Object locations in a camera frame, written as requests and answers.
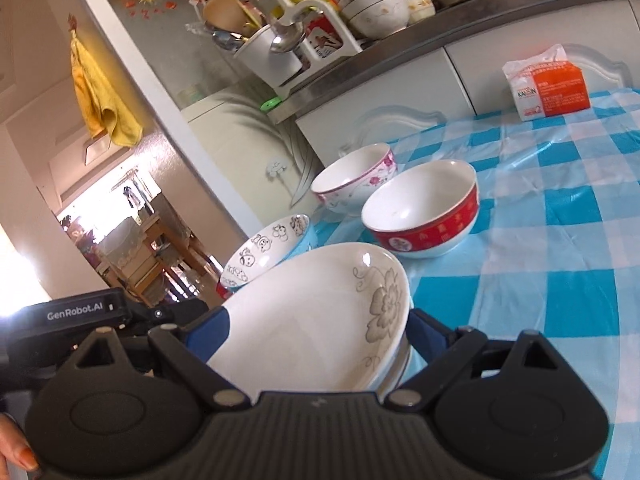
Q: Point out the cartoon print cup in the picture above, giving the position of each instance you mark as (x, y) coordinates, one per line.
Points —
(419, 2)

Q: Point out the person's left hand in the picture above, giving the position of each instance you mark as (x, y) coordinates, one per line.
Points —
(17, 445)

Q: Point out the white utensil holder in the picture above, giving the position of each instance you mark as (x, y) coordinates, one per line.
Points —
(270, 60)

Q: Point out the blue checked tablecloth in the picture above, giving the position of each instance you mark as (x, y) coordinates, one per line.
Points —
(525, 260)

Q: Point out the white spice rack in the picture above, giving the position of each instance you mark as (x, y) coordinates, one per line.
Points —
(325, 35)

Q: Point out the small green object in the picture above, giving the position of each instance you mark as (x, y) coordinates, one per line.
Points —
(270, 105)

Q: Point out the orange white tissue pack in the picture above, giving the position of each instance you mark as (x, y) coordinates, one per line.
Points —
(547, 85)

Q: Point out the red and white bowl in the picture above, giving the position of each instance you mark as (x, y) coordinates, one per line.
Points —
(420, 210)

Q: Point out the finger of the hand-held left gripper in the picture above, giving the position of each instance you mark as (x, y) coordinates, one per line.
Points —
(170, 312)

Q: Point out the wooden dining table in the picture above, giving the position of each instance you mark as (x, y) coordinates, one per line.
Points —
(145, 255)

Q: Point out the pink floral bowl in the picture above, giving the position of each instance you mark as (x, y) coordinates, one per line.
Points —
(352, 180)

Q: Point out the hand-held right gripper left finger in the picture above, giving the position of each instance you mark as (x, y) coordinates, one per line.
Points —
(210, 332)

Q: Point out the steel ladle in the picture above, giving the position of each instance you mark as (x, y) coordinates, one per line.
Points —
(285, 40)

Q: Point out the white plate grey flower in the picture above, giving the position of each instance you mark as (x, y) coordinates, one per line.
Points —
(300, 325)

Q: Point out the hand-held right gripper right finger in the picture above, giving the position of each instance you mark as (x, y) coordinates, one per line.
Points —
(427, 335)

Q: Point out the yellow hanging towel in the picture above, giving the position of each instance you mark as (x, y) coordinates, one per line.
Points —
(100, 95)

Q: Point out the blue cartoon bowl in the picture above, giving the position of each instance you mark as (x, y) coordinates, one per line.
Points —
(265, 252)

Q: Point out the wooden spatula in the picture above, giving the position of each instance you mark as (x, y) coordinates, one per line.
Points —
(225, 12)

